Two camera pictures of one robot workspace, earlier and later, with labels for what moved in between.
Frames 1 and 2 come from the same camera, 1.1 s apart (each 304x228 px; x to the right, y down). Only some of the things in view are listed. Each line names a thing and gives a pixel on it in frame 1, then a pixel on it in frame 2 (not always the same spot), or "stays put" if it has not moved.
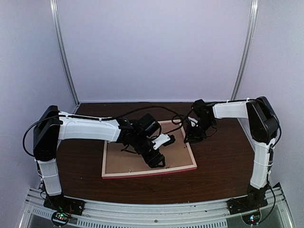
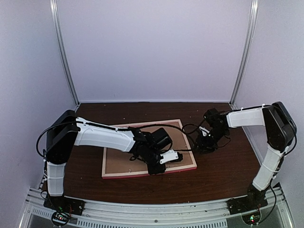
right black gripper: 193,135 to 203,145
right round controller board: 252,219 stays put
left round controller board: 60,218 stays put
